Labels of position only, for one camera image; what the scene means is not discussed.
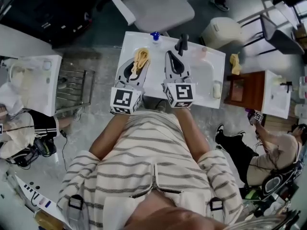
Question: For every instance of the person's right shoe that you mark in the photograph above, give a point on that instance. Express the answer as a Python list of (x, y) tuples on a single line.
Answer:
[(162, 105)]

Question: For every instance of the metal rack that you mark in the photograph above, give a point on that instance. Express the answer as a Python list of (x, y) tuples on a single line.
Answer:
[(74, 90)]

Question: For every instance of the small black faucet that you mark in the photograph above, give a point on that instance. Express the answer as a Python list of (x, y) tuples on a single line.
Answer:
[(286, 85)]

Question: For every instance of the black backpack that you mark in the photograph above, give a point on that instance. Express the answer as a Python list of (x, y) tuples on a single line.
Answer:
[(287, 178)]

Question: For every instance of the wooden cabinet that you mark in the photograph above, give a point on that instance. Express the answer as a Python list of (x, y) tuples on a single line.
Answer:
[(251, 87)]

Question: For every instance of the yellow cloth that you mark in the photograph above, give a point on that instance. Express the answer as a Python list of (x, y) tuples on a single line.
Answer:
[(141, 59)]

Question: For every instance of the wooden crate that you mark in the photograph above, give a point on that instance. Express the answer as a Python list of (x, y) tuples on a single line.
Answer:
[(275, 122)]

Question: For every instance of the white plastic canister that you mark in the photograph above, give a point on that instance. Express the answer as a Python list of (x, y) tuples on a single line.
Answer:
[(303, 87), (301, 110)]

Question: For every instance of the black chair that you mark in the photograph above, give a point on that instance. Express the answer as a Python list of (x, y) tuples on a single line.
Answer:
[(283, 39)]

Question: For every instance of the pink bottle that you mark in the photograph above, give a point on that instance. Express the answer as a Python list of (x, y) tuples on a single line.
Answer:
[(202, 54)]

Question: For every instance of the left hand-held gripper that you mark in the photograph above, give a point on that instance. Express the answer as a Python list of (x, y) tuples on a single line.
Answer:
[(124, 99)]

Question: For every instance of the beige trash bin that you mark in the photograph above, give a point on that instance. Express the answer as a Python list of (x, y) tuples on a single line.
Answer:
[(223, 32)]

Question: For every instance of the person's left forearm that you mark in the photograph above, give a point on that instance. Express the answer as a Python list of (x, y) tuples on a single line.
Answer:
[(108, 138)]

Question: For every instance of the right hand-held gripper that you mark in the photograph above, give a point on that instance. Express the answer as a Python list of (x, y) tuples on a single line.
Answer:
[(183, 93)]

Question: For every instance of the yellow rag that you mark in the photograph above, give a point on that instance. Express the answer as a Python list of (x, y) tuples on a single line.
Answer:
[(235, 63)]

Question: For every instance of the striped cream shirt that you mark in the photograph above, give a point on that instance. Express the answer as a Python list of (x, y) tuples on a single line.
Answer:
[(148, 164)]

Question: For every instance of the white table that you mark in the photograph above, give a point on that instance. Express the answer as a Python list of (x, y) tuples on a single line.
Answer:
[(45, 188)]

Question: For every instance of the person's right forearm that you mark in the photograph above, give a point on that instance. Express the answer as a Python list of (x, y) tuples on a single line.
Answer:
[(192, 135)]

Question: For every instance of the white grey office chair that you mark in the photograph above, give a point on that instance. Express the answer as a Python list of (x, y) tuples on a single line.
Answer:
[(156, 8)]

